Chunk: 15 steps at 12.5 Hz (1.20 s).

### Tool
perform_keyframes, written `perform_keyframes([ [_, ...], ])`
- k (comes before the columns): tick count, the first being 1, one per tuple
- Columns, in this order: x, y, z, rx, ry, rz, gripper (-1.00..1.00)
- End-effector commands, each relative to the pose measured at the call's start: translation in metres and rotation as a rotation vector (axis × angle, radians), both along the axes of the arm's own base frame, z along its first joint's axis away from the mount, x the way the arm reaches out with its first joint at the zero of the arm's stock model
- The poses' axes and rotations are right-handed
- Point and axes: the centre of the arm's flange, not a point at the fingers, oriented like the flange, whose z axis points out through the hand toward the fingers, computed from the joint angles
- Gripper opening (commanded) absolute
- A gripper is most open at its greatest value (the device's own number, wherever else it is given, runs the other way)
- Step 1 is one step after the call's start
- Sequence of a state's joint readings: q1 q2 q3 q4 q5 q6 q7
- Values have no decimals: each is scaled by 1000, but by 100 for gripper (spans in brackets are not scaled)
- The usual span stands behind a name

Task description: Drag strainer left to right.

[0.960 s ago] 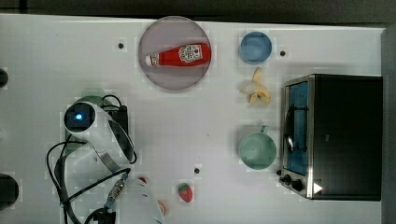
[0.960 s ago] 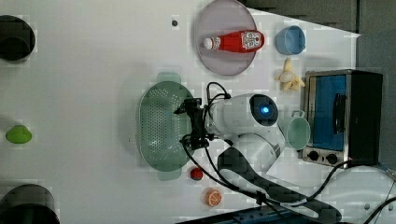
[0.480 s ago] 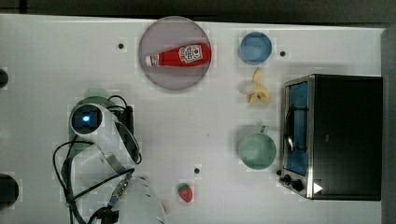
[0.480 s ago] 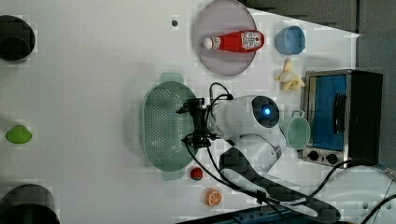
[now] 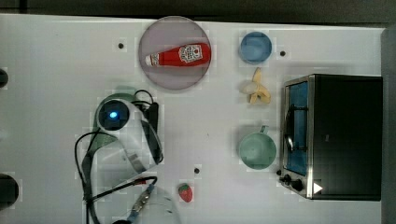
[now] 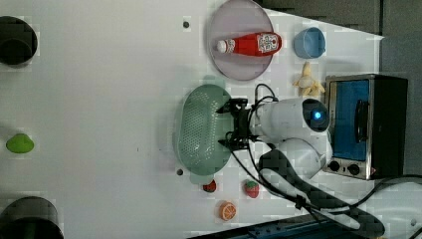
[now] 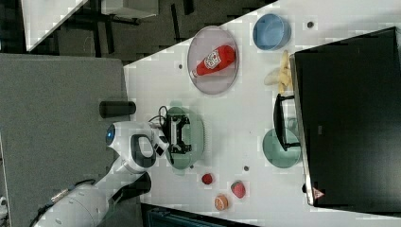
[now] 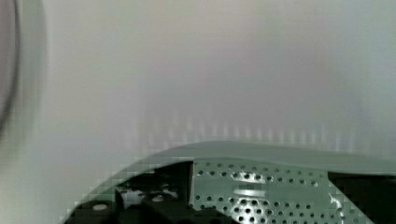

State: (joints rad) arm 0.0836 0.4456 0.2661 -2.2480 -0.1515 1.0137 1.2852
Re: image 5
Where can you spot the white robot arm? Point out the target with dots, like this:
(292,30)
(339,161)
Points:
(124,185)

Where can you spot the red ketchup bottle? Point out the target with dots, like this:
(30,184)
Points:
(183,56)

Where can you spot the peeled banana toy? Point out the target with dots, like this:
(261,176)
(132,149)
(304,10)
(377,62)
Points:
(255,90)

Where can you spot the green mug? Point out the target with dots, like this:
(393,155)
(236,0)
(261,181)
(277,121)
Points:
(257,150)

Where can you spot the red strawberry toy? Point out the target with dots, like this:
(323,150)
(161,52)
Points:
(185,193)

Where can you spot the purple round plate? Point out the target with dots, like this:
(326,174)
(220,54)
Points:
(168,33)

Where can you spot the blue bowl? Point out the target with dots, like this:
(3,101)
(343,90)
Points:
(255,48)

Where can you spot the black toaster oven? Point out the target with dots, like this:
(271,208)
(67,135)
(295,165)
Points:
(331,137)

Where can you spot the black cylinder upper left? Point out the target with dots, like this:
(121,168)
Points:
(3,78)

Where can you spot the black cylinder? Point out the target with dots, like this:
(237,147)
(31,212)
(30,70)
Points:
(3,78)
(9,191)

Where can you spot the black cylinder lower left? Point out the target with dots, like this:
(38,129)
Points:
(9,191)

